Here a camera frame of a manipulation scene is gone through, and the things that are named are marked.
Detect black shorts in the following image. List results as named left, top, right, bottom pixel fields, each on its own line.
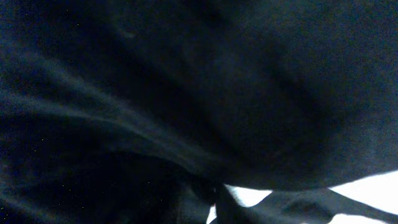
left=1, top=1, right=397, bottom=223

